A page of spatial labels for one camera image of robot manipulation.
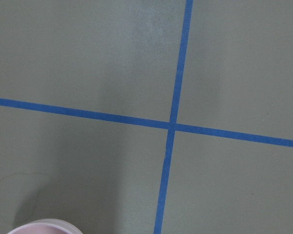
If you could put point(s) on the brown paper table cover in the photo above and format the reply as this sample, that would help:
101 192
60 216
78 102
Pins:
94 129

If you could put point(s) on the pink bowl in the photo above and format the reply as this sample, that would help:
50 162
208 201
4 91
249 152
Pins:
47 226

